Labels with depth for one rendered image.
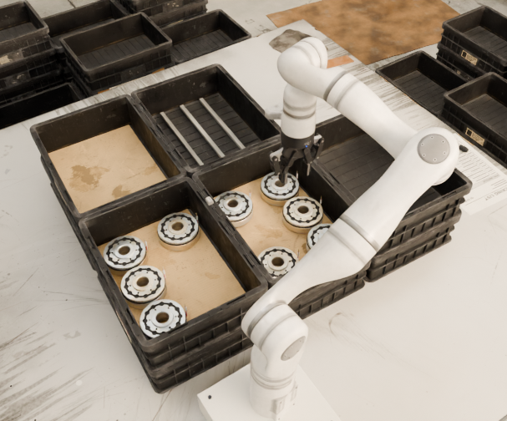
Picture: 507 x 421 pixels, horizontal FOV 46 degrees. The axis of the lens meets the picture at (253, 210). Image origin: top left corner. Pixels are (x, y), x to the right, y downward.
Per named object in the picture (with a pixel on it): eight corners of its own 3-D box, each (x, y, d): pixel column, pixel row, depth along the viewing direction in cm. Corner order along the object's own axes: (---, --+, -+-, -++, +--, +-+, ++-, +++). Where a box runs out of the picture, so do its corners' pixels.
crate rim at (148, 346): (271, 292, 131) (271, 286, 130) (144, 356, 121) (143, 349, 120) (190, 181, 155) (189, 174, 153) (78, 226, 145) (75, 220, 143)
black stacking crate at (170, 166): (191, 205, 162) (188, 175, 153) (87, 250, 152) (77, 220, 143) (134, 124, 185) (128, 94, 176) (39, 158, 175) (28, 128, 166)
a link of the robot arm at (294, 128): (297, 102, 137) (299, 79, 132) (325, 130, 130) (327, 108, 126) (262, 114, 134) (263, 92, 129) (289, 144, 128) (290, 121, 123)
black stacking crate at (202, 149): (286, 166, 172) (287, 136, 163) (193, 205, 162) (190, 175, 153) (220, 93, 195) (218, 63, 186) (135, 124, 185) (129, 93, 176)
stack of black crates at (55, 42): (122, 54, 328) (110, -3, 302) (146, 82, 311) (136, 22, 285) (51, 78, 313) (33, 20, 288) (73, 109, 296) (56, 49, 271)
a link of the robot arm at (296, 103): (301, 90, 132) (276, 109, 127) (306, 27, 120) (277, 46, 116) (327, 103, 128) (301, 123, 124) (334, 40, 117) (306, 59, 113)
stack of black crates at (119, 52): (154, 92, 305) (142, 10, 272) (183, 124, 288) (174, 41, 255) (81, 119, 291) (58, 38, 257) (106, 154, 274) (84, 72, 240)
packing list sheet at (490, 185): (527, 187, 181) (528, 185, 180) (474, 219, 173) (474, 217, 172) (448, 128, 199) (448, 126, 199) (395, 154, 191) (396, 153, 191)
